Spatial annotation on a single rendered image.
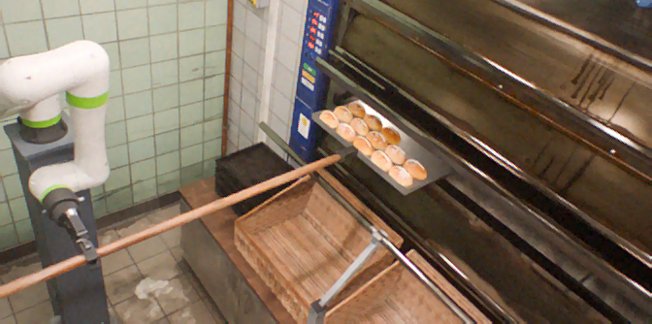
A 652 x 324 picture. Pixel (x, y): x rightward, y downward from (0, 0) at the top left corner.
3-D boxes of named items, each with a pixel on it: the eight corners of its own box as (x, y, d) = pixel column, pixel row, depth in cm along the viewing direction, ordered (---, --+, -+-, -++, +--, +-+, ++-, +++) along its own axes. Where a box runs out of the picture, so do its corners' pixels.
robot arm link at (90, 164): (59, 90, 151) (73, 113, 145) (99, 82, 157) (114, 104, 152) (67, 177, 173) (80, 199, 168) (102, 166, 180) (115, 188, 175)
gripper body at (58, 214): (76, 196, 155) (87, 214, 149) (80, 216, 160) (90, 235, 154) (48, 205, 150) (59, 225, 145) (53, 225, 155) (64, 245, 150)
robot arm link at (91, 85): (47, 39, 137) (74, 61, 133) (91, 27, 146) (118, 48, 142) (53, 93, 149) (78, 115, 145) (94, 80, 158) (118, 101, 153)
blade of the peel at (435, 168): (405, 195, 187) (407, 189, 185) (311, 118, 218) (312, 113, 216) (465, 164, 207) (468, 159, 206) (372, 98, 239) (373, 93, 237)
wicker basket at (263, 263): (313, 206, 263) (321, 164, 247) (391, 282, 230) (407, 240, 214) (230, 243, 235) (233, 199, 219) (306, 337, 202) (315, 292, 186)
